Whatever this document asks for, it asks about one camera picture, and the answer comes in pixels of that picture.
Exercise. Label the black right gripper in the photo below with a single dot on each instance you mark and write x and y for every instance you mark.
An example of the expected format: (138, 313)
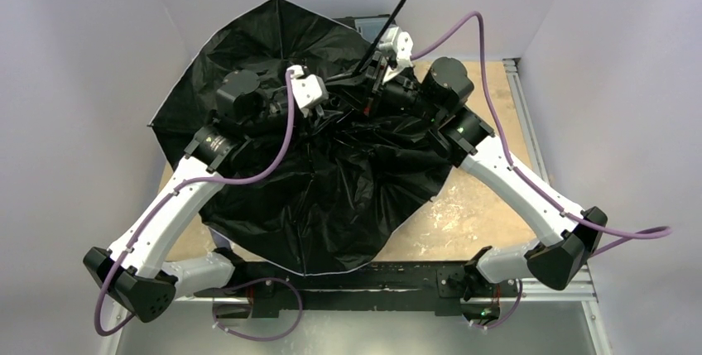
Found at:
(376, 83)

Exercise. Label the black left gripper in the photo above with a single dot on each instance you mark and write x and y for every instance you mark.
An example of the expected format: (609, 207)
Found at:
(316, 112)

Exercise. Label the black plastic toolbox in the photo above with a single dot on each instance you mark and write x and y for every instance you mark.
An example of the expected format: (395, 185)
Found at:
(367, 26)

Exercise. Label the lilac umbrella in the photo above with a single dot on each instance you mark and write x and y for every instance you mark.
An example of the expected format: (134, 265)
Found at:
(347, 182)

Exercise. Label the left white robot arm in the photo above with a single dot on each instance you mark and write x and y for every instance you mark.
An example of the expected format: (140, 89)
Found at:
(135, 280)

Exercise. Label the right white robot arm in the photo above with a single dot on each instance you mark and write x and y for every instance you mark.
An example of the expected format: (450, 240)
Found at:
(567, 235)

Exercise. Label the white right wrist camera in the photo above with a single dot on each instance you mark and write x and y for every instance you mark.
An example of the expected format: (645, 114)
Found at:
(396, 46)

